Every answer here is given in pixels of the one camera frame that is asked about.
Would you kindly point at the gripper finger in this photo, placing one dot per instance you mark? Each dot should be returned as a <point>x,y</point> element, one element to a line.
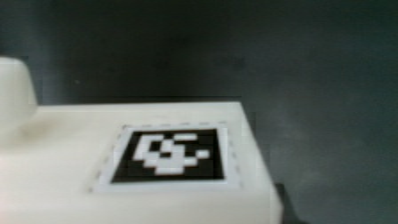
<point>290,217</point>

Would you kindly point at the white drawer box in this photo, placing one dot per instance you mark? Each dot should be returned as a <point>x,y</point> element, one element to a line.
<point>129,163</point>

